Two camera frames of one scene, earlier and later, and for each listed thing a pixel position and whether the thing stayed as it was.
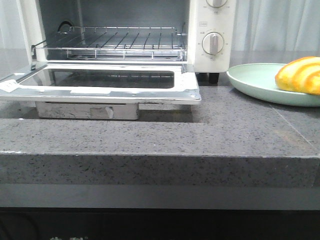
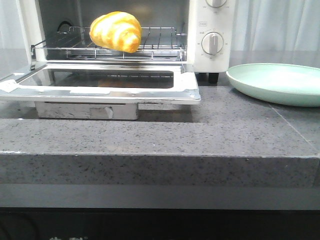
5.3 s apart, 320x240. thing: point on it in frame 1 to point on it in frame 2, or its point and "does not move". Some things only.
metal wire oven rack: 117,43 does not move
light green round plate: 259,79 does not move
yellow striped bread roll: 301,75 to 118,31
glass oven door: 102,83 does not move
